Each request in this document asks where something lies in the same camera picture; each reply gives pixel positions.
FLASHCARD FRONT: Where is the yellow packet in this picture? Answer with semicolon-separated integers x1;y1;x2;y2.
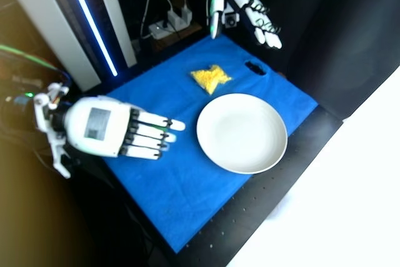
190;64;234;96

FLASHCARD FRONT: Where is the white round plate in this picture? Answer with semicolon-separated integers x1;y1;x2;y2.
196;93;288;175

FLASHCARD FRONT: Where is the white plug adapter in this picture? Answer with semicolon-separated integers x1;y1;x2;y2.
167;6;193;29

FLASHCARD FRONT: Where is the small black object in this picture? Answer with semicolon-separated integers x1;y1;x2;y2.
244;60;268;76

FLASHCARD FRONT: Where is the white power strip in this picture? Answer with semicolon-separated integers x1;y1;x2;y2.
147;20;176;40

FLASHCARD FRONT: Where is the blue cloth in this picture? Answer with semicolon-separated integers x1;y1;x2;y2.
104;34;319;254

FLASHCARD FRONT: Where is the white column with blue light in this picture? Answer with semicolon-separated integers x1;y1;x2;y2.
0;0;138;93

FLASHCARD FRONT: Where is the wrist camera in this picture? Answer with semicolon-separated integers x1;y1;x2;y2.
224;13;241;28

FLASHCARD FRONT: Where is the green cable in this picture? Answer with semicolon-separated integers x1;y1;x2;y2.
0;44;65;74

